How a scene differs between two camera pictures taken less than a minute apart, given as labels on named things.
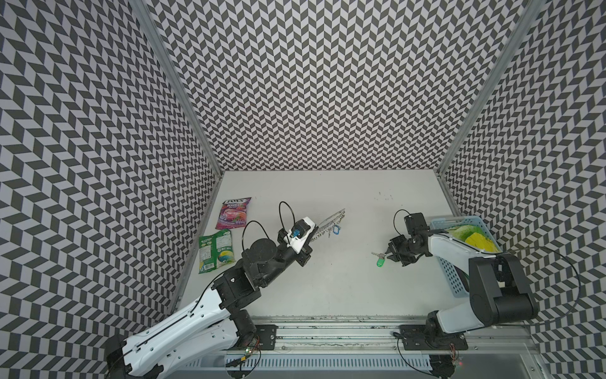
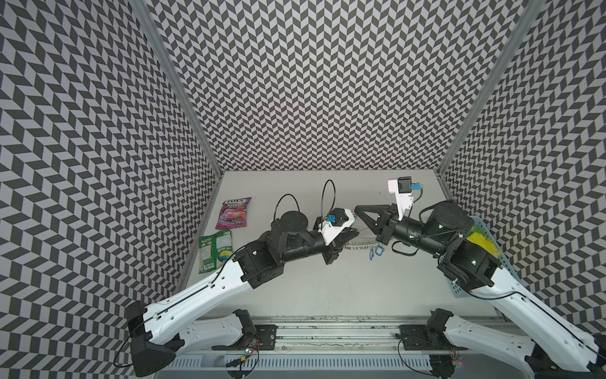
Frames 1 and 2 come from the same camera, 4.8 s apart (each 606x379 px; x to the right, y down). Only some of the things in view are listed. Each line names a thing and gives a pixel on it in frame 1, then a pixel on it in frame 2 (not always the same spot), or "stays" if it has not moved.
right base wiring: [454, 352] stays
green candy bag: [215, 250] stays
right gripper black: [395, 256] to [385, 212]
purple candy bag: [233, 213] stays
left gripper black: [303, 255] to [331, 249]
